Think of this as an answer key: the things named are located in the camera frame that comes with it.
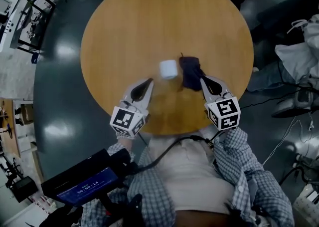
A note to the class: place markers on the black box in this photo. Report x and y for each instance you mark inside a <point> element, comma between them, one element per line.
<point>25,189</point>

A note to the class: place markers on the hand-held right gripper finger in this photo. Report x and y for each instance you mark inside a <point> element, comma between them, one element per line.
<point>206,95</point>
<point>225,89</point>

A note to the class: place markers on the wooden side table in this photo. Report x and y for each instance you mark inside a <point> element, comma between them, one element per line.
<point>11,131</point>

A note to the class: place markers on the white console unit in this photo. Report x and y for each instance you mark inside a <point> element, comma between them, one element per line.
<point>10,26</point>

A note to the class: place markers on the small blue bin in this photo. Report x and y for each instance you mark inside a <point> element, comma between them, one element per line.
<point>35,58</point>

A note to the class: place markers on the black monitor with blue screen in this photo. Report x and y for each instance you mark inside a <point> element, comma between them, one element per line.
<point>87,186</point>

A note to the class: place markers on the cardboard box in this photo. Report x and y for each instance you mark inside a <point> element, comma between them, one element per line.
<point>27,113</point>

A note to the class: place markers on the person's right forearm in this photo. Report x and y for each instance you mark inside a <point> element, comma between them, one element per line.
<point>234,146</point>

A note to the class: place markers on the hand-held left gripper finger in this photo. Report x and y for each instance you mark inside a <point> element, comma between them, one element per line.
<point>127,95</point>
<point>148,100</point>

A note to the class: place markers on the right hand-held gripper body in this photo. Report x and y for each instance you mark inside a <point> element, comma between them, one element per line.
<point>225,111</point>

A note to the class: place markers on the person's left forearm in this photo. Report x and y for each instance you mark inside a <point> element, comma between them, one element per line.
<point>124,146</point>

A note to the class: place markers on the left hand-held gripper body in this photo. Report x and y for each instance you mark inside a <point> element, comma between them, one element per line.
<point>124,118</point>

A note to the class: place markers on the grey office chair base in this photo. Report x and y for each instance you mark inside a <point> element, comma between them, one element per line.
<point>289,106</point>

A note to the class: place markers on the person's torso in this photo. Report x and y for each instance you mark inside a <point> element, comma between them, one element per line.
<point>189,171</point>

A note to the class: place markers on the dark cloth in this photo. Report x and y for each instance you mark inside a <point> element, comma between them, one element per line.
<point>190,71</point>

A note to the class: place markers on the black framed workbench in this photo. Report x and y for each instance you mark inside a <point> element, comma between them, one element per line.
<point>30,29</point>

